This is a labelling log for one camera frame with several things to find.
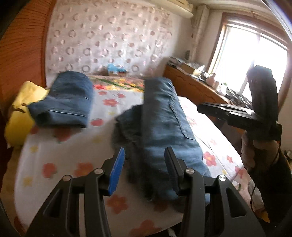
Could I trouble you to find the blue denim jeans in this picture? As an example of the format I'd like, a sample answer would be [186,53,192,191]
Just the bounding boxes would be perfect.
[112,77,210,201]

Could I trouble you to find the person right hand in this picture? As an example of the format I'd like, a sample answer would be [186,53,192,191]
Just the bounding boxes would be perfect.
[241,131,280,172]

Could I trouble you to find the pink bottle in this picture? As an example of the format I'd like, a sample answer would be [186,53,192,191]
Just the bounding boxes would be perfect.
[206,73,216,87]

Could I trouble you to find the wooden sideboard cabinet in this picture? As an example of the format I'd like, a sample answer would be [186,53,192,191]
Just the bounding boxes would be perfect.
[163,65,230,105]

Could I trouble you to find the cardboard box on cabinet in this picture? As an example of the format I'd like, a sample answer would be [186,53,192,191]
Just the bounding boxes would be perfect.
[180,63,195,75]

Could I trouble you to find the window side curtain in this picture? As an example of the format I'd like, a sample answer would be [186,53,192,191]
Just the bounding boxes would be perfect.
[190,4,209,61]

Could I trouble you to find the yellow plush toy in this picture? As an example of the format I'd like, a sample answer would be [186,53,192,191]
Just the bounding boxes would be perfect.
[4,81,48,147]

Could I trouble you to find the folded blue jeans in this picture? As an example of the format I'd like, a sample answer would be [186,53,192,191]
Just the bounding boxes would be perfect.
[28,71,94,128]

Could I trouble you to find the circle patterned curtain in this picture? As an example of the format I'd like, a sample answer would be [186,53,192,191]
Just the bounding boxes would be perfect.
[45,1,173,82]

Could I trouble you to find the window frame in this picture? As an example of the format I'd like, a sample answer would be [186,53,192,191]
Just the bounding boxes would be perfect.
[208,12,291,107]

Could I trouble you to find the white wall air conditioner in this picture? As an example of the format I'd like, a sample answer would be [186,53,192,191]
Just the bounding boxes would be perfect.
[149,0,193,19]

